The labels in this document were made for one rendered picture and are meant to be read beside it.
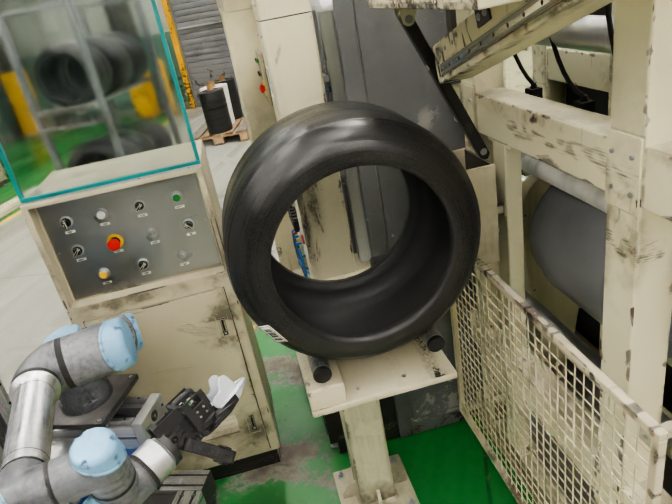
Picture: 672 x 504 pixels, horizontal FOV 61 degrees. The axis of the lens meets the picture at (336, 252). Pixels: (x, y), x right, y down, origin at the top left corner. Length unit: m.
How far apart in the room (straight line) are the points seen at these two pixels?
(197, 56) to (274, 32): 9.86
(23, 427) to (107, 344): 0.26
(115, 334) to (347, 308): 0.59
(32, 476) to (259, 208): 0.59
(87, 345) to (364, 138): 0.73
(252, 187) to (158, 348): 1.07
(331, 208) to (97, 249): 0.83
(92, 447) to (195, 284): 1.05
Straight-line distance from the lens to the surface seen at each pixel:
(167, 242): 1.97
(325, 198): 1.55
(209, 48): 11.18
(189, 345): 2.09
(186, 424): 1.16
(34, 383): 1.30
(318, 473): 2.39
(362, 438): 2.00
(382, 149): 1.14
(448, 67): 1.39
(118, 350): 1.33
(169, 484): 2.24
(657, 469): 1.10
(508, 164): 1.64
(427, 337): 1.38
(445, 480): 2.29
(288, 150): 1.13
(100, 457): 1.00
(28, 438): 1.15
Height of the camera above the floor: 1.71
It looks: 25 degrees down
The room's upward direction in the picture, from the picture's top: 11 degrees counter-clockwise
